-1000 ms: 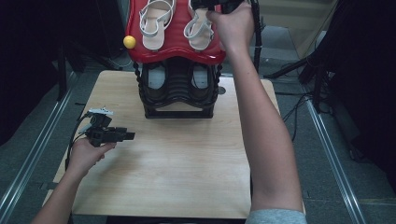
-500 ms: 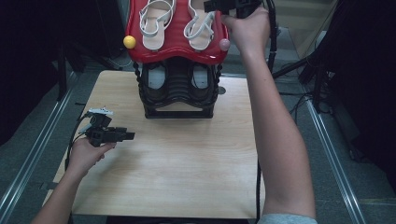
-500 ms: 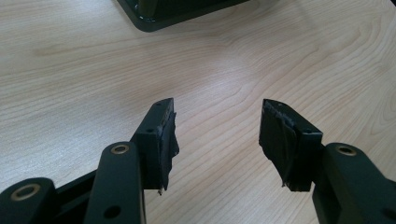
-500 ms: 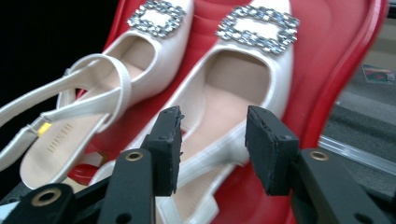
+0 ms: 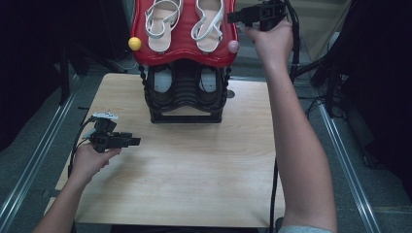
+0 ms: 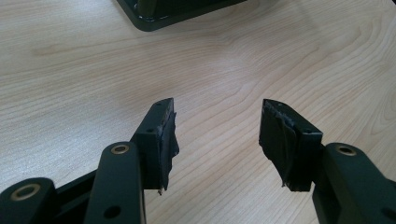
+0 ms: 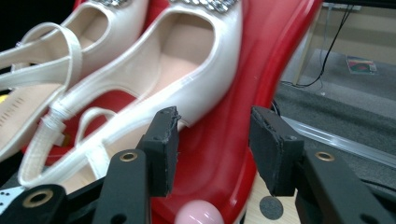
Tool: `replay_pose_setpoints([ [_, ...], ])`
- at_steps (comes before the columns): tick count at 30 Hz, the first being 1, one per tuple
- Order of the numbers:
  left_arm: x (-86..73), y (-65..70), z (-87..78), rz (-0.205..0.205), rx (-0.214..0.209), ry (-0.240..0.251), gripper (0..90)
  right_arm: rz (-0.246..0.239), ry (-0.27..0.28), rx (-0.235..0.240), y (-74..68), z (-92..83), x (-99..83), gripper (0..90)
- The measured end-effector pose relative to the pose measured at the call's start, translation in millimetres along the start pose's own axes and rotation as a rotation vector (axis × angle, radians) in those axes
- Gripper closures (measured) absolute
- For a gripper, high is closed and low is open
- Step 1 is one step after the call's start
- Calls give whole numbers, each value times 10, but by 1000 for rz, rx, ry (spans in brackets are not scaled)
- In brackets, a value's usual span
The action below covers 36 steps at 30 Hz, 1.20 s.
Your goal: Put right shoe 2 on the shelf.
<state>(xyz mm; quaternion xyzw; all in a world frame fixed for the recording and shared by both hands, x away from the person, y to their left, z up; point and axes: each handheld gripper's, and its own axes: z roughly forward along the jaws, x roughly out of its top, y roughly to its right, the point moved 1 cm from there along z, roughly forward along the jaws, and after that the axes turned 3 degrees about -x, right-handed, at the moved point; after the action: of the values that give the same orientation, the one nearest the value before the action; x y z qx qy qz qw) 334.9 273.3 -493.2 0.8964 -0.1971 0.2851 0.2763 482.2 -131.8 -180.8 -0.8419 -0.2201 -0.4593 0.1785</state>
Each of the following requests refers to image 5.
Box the black metal stand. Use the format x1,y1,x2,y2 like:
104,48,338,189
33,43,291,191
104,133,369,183
290,54,344,117

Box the black floor cables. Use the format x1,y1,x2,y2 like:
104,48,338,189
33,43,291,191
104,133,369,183
297,95,325,120

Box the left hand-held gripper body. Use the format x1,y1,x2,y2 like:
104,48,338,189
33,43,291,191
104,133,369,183
82,111,127,153

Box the white strappy sandal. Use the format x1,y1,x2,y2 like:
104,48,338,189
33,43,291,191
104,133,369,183
190,0,226,53
144,0,185,53

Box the person's left hand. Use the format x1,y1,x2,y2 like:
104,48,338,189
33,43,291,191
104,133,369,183
68,142,121,186

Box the grey shirt sleeve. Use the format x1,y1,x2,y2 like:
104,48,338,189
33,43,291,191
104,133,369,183
277,225,335,233

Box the dark curtain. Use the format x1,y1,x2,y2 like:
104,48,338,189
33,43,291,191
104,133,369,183
324,0,412,195
0,0,130,151

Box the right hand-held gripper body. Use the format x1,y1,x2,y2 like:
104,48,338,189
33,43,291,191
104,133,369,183
256,0,289,32

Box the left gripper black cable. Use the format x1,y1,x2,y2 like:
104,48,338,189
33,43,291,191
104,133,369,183
67,116,95,179

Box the pink rack knob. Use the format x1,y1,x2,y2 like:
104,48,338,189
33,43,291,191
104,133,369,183
226,40,241,54

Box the red and black shoe rack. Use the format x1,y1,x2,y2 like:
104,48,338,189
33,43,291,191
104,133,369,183
129,0,240,124

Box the person's right hand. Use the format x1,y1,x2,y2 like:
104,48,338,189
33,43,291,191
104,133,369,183
242,18,294,71

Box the yellow rack knob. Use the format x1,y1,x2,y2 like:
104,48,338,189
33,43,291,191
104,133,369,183
127,36,143,51

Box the metal floor rail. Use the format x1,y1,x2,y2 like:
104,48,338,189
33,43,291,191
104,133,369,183
0,76,82,227
317,103,382,233

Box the grey tape strip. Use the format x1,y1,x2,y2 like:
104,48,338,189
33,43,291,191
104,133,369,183
41,188,62,199

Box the black leather shoe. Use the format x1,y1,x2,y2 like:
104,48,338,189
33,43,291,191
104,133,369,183
196,64,222,98

